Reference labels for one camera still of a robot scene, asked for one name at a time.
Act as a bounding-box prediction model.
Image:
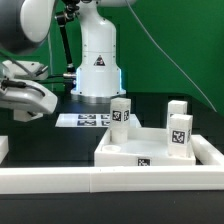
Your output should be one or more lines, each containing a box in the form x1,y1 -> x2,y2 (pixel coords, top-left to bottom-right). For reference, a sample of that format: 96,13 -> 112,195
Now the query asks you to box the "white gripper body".
0,60 -> 58,114

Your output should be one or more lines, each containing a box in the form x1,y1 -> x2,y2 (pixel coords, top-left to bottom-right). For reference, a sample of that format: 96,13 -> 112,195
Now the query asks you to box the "white square table top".
94,127 -> 196,167

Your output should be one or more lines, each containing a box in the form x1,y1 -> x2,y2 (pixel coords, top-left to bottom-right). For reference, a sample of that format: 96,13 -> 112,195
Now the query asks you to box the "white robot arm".
0,0 -> 136,114

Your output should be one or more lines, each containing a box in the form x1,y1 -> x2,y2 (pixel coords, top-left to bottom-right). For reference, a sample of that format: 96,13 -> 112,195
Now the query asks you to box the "black cable bundle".
33,74 -> 73,88

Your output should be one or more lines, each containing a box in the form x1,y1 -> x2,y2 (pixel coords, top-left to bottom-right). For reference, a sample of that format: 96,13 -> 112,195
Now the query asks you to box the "white marker base plate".
55,113 -> 142,129

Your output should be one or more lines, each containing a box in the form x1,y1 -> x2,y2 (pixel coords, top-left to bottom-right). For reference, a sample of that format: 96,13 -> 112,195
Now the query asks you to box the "white left fence rail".
0,136 -> 9,164

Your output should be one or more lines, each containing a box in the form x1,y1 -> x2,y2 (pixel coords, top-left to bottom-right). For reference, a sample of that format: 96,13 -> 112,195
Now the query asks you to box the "white fence rail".
0,136 -> 9,164
0,166 -> 224,194
191,135 -> 224,166

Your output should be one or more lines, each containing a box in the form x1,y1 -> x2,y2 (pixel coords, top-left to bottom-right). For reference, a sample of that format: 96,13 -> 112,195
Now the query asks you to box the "white front fence rail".
0,166 -> 224,194

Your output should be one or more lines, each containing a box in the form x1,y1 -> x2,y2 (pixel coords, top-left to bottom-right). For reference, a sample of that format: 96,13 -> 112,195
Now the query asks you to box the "grey cable right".
124,0 -> 219,116

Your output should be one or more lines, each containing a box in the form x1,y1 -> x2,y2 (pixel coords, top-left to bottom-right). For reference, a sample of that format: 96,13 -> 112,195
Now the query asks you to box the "white right fence rail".
191,135 -> 224,166

